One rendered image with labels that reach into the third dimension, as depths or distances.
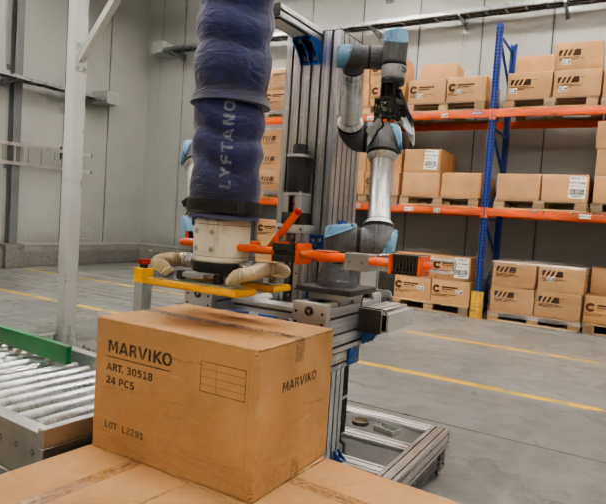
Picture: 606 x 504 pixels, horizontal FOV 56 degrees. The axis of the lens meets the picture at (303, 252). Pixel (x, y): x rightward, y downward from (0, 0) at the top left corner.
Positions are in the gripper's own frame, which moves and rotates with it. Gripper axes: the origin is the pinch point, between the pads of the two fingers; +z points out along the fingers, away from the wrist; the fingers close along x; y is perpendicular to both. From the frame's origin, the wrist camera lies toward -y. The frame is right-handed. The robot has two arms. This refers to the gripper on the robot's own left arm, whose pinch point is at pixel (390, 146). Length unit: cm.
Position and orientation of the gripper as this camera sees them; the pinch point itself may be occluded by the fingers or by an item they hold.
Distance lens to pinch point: 184.6
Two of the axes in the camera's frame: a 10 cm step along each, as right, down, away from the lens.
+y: -5.1, 0.2, -8.6
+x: 8.6, 0.9, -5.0
